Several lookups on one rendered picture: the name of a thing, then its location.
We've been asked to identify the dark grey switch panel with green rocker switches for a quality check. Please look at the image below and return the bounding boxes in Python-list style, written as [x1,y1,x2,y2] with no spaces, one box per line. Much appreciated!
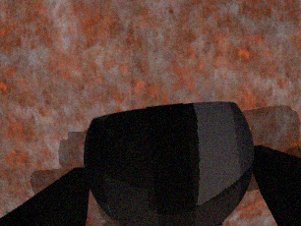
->
[84,101,254,226]

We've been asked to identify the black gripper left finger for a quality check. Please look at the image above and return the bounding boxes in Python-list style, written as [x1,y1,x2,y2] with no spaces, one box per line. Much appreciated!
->
[0,167,90,226]

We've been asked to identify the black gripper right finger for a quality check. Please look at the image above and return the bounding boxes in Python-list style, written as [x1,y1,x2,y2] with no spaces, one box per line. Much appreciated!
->
[253,145,301,226]

